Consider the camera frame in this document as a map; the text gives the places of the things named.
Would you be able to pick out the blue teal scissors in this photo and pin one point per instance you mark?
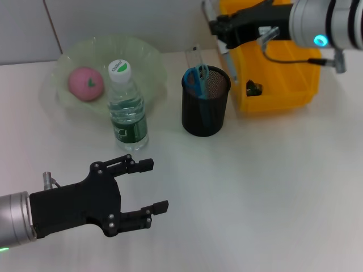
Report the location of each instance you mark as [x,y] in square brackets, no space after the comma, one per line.
[198,82]

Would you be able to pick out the green plastic wrapper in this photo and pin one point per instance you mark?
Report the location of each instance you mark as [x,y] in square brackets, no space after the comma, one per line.
[254,88]

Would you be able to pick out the clear plastic ruler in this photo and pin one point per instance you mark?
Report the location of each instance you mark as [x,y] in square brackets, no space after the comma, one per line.
[195,58]

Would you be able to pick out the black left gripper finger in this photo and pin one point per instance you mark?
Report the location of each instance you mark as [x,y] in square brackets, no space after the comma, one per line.
[144,214]
[136,165]

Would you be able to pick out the white grey pen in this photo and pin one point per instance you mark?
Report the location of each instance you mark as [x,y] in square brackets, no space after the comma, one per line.
[228,61]

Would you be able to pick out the clear green-label water bottle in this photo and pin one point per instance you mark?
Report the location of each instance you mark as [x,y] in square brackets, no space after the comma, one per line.
[127,119]

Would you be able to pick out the pink toy peach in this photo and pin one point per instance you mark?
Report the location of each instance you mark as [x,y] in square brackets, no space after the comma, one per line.
[85,83]

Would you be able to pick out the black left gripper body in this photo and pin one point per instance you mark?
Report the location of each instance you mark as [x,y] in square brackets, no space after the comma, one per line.
[76,204]

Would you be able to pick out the translucent green fruit plate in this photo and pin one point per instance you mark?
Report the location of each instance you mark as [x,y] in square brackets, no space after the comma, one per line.
[141,62]

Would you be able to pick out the yellow plastic bin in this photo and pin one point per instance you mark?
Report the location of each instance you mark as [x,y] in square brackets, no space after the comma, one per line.
[278,85]

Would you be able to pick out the black mesh pen holder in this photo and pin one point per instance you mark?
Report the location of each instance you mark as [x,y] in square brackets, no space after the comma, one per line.
[204,116]

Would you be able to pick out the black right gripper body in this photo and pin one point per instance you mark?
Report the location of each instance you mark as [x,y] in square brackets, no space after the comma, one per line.
[263,20]

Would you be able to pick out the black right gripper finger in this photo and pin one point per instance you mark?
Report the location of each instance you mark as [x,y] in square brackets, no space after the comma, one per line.
[222,29]

